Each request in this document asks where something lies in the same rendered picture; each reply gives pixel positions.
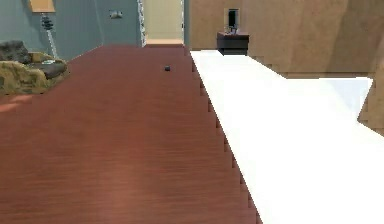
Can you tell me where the dark brown side table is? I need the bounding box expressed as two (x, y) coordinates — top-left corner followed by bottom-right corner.
(216, 31), (250, 56)

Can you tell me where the pale room door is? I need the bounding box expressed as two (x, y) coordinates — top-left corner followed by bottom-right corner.
(143, 0), (185, 45)

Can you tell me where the floor lamp with orange shade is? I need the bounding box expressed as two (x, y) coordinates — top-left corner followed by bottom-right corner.
(28, 0), (59, 59)

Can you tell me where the olive and grey sofa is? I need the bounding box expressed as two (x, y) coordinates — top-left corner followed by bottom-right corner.
(0, 40), (71, 96)

